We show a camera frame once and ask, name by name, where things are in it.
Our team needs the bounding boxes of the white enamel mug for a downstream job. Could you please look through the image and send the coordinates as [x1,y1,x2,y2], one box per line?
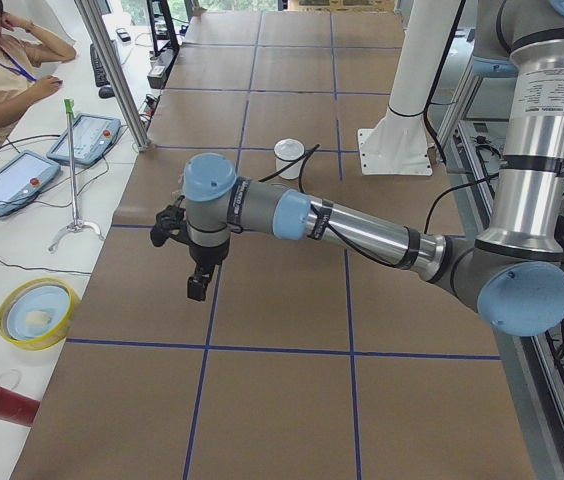
[274,138,305,180]

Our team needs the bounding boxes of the yellow tape roll with dish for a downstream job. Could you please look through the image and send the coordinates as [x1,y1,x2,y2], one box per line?
[0,277,80,351]

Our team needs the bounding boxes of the far teach pendant tablet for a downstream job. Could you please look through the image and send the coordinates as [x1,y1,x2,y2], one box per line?
[46,114,121,167]

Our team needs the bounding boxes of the teach pendant tablet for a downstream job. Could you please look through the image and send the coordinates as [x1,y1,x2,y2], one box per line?
[46,114,121,167]
[0,150,60,216]

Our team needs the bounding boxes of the near teach pendant tablet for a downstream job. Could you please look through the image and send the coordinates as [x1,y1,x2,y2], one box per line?
[0,150,60,216]

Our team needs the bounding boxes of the black computer mouse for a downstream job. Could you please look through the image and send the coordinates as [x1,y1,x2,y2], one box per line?
[98,86,115,99]

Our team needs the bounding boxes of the black computer keyboard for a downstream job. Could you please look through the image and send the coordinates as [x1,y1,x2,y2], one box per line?
[89,44,109,87]

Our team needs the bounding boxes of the red cylinder tube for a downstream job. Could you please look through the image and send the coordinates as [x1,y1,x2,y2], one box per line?
[0,386,40,427]

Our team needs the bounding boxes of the seated person in beige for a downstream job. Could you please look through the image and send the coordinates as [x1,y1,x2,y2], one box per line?
[0,1,77,144]

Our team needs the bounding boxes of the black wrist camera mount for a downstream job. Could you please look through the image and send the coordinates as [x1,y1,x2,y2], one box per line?
[150,195,190,247]

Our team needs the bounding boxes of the green handled reacher grabber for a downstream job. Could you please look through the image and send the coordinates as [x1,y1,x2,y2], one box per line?
[48,98,105,253]

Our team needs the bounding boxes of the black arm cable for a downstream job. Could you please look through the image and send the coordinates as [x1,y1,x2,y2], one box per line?
[257,143,443,269]

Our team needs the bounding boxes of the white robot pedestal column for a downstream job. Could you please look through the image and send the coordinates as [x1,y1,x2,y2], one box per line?
[358,0,463,176]

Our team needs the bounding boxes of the aluminium frame post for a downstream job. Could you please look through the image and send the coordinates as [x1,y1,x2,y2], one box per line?
[75,0,151,152]

